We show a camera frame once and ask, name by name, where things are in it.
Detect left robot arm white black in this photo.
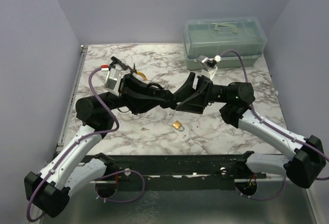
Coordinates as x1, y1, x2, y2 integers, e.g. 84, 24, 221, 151
24, 74, 175, 222

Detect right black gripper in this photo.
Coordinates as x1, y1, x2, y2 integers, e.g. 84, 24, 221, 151
168, 73, 230, 115

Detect clear lid grey toolbox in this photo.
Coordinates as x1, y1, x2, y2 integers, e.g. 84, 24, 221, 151
183, 17, 267, 70

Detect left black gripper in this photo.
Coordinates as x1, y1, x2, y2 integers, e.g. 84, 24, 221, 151
100, 73, 166, 115

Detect yellow handled pliers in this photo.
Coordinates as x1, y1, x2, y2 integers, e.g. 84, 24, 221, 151
128, 63, 148, 81

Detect black T-shaped tool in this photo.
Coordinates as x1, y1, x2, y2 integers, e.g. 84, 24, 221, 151
109, 56, 128, 70

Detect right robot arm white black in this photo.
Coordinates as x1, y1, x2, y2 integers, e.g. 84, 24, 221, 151
174, 72, 326, 189

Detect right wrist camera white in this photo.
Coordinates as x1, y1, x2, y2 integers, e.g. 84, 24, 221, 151
197, 55, 222, 80

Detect aluminium side rail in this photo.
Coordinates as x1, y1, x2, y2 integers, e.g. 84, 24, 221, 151
55, 45, 88, 153

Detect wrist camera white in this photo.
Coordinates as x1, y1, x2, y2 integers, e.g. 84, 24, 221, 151
197, 55, 222, 80
102, 66, 120, 93

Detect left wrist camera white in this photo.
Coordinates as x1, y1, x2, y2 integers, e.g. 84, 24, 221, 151
102, 66, 120, 93

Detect black padlock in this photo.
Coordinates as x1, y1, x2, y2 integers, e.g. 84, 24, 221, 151
147, 82, 177, 109

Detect small brass padlock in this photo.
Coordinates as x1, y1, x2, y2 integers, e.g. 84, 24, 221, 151
172, 121, 185, 132

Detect black front mounting rail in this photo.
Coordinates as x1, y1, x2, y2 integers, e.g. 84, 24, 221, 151
52, 153, 273, 192

